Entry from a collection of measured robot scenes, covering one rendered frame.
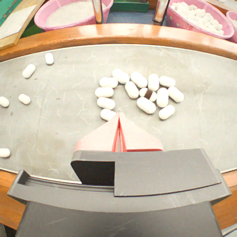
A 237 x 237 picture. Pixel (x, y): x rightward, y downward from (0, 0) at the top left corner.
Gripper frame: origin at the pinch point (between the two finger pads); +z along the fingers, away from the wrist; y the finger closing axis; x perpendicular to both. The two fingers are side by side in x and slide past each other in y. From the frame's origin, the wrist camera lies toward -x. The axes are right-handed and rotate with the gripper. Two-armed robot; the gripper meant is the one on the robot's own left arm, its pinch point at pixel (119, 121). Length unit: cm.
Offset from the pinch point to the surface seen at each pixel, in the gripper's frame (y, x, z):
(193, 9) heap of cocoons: -31, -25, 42
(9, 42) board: 31.5, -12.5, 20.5
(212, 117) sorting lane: -19.9, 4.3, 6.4
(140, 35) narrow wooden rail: -4.9, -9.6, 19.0
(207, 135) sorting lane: -17.7, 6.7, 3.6
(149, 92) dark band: -5.3, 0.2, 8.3
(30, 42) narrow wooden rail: 23.6, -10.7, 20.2
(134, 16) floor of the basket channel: -6.4, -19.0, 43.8
